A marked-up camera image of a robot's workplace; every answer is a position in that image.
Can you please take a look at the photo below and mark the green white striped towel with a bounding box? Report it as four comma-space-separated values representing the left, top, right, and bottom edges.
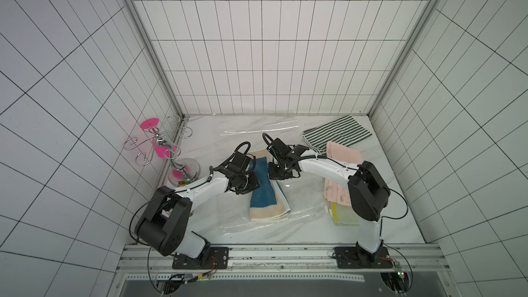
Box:
302, 115, 372, 154

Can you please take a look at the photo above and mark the pale yellow folded towel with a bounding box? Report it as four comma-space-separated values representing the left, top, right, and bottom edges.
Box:
330, 202, 360, 226

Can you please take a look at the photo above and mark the blue and beige towel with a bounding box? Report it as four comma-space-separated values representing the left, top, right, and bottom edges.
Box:
249, 155, 291, 223

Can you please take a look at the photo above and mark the clear plastic vacuum bag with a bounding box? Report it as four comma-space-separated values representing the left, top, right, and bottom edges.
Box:
187, 120, 343, 236

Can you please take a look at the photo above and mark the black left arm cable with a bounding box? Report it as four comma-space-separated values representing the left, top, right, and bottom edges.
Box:
128, 197, 166, 245

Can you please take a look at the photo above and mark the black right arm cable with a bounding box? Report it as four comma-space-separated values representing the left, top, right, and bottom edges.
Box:
381, 188, 409, 220

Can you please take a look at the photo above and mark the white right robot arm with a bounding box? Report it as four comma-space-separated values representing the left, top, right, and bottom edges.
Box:
262, 133, 391, 255

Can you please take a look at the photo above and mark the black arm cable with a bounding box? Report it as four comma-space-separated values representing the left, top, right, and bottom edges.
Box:
128, 197, 166, 245
381, 188, 409, 220

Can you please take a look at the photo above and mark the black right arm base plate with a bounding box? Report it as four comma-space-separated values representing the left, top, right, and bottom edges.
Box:
332, 246, 393, 270

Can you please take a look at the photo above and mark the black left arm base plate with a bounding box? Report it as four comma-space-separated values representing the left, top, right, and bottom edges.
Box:
172, 247, 230, 270

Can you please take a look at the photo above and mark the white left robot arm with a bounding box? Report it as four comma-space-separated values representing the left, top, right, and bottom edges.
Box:
133, 152, 259, 259

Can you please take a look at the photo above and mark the pink folded towel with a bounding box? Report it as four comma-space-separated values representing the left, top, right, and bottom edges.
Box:
323, 141, 364, 208

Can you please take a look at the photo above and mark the aluminium mounting rail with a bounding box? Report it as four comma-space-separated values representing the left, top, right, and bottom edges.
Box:
109, 244, 461, 296

